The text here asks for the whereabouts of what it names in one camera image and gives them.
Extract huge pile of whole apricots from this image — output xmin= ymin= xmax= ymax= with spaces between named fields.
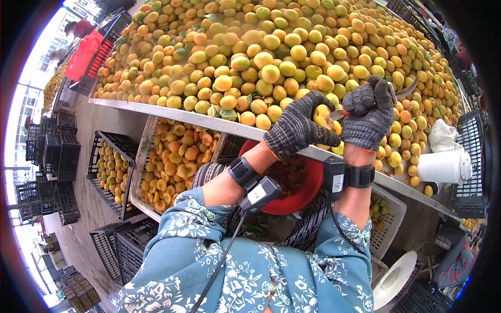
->
xmin=92 ymin=0 xmax=464 ymax=198

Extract red plastic bowl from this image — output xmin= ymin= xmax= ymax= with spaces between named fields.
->
xmin=239 ymin=139 xmax=325 ymax=216

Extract person's left fingers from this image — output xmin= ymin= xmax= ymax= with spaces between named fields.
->
xmin=301 ymin=90 xmax=337 ymax=114

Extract curved metal pitting knife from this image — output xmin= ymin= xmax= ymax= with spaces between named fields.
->
xmin=330 ymin=76 xmax=419 ymax=122

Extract person's left thumb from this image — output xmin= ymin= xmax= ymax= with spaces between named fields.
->
xmin=307 ymin=129 xmax=342 ymax=148

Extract white plastic tray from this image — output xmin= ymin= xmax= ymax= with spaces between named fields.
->
xmin=129 ymin=115 xmax=228 ymax=224

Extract heap of brown apricot pits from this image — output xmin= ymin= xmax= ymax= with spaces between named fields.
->
xmin=274 ymin=156 xmax=308 ymax=198

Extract white plastic bag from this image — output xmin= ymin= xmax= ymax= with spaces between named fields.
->
xmin=428 ymin=118 xmax=458 ymax=153

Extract tall black plastic crate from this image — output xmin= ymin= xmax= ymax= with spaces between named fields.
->
xmin=452 ymin=110 xmax=490 ymax=220

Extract single yellow apricot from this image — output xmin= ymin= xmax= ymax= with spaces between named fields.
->
xmin=313 ymin=104 xmax=342 ymax=131

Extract white plastic jug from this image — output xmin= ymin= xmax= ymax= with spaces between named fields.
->
xmin=417 ymin=149 xmax=473 ymax=185

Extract person's right fingers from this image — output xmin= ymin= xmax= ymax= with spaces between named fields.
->
xmin=367 ymin=75 xmax=395 ymax=118

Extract pair of low black crates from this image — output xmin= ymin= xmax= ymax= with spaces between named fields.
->
xmin=90 ymin=219 xmax=159 ymax=286

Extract pile of halved apricots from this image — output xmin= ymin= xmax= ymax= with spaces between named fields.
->
xmin=140 ymin=119 xmax=222 ymax=212

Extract white crate with apricots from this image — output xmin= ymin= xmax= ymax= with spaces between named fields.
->
xmin=370 ymin=184 xmax=408 ymax=261

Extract black crate with apricots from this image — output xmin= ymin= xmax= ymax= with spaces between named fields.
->
xmin=87 ymin=130 xmax=139 ymax=221

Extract black crate behind red crate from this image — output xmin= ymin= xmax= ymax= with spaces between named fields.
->
xmin=78 ymin=8 xmax=134 ymax=94

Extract long metal table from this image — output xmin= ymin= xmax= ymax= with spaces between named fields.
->
xmin=88 ymin=98 xmax=458 ymax=220

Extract person's body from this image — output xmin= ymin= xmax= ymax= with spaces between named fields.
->
xmin=117 ymin=235 xmax=374 ymax=313

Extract person's right thumb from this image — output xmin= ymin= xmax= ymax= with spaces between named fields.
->
xmin=343 ymin=84 xmax=377 ymax=116

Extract person's right hand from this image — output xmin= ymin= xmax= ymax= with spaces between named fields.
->
xmin=341 ymin=75 xmax=396 ymax=152

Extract person's left hand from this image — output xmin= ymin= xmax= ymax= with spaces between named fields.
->
xmin=263 ymin=90 xmax=342 ymax=162

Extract stack of empty black crates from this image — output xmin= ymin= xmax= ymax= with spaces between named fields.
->
xmin=16 ymin=111 xmax=81 ymax=226

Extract red plastic crate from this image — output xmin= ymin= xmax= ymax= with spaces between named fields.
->
xmin=64 ymin=31 xmax=114 ymax=83

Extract white round plate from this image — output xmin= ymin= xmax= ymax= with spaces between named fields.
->
xmin=373 ymin=250 xmax=418 ymax=311

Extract black wrist band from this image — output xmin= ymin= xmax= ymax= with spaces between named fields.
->
xmin=323 ymin=156 xmax=375 ymax=202
xmin=228 ymin=156 xmax=282 ymax=214

